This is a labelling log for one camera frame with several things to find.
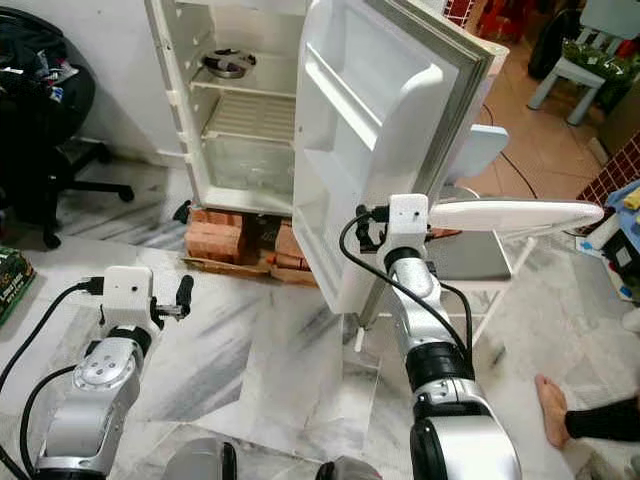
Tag white wire fridge shelf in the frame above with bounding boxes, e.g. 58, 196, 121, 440
200, 92, 306, 149

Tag person's leg black trousers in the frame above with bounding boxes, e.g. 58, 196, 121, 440
535, 374, 640, 449

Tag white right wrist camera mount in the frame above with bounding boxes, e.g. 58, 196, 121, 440
387, 194, 431, 257

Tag red plastic stool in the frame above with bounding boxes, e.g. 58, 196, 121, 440
472, 0, 526, 43

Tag long black left arm cable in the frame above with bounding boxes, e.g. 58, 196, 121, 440
0, 283, 106, 471

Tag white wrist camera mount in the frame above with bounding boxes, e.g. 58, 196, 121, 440
387, 194, 431, 257
105, 265, 156, 331

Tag clear fridge crisper drawer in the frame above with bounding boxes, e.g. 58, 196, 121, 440
200, 135, 301, 196

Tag light blue children's chair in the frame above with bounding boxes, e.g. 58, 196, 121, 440
528, 0, 640, 126

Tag black office chair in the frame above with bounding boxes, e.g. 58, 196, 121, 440
0, 60, 136, 251

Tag black bag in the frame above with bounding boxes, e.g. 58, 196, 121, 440
0, 8, 96, 151

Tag grey left robot leg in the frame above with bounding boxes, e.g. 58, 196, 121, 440
160, 438, 239, 480

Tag grey robot leg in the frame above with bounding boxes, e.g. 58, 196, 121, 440
315, 457, 381, 480
160, 438, 239, 480

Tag green bag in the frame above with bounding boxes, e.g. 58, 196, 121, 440
560, 38, 640, 86

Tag white baby high chair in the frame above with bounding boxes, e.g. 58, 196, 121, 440
355, 125, 606, 351

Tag white fridge door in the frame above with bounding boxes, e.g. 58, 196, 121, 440
292, 0, 506, 318

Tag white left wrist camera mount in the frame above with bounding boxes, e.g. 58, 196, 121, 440
105, 265, 156, 331

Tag grey right robot leg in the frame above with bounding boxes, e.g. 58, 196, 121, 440
315, 457, 381, 480

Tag red brick stack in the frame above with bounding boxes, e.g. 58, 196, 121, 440
275, 222, 326, 286
185, 207, 251, 263

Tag short black left arm cable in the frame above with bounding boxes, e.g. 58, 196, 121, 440
18, 365, 76, 476

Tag metal bowl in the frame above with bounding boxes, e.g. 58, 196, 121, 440
203, 50, 256, 79

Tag dark green carton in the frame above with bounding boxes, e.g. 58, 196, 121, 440
0, 248, 37, 323

